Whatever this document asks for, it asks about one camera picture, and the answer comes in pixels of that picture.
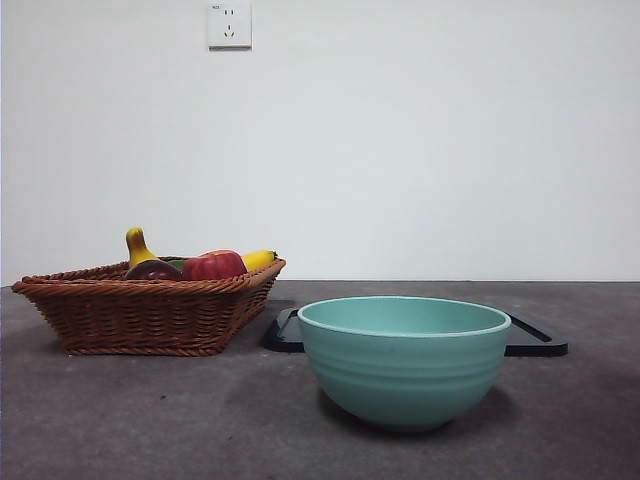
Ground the teal ribbed bowl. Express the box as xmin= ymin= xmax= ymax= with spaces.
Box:
xmin=297 ymin=295 xmax=513 ymax=433

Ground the dark red plum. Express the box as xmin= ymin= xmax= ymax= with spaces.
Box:
xmin=123 ymin=259 xmax=184 ymax=282

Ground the straight yellow banana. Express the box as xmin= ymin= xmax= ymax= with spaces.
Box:
xmin=240 ymin=249 xmax=278 ymax=272

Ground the red apple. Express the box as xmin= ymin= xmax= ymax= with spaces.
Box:
xmin=181 ymin=248 xmax=249 ymax=281

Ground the curved yellow banana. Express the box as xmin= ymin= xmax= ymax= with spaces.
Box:
xmin=124 ymin=225 xmax=161 ymax=269

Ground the brown wicker basket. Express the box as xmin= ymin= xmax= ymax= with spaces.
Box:
xmin=10 ymin=257 xmax=287 ymax=357

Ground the dark rectangular tray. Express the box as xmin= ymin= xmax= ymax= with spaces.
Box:
xmin=263 ymin=306 xmax=570 ymax=357

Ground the white wall socket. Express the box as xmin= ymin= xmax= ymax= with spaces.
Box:
xmin=208 ymin=1 xmax=253 ymax=50

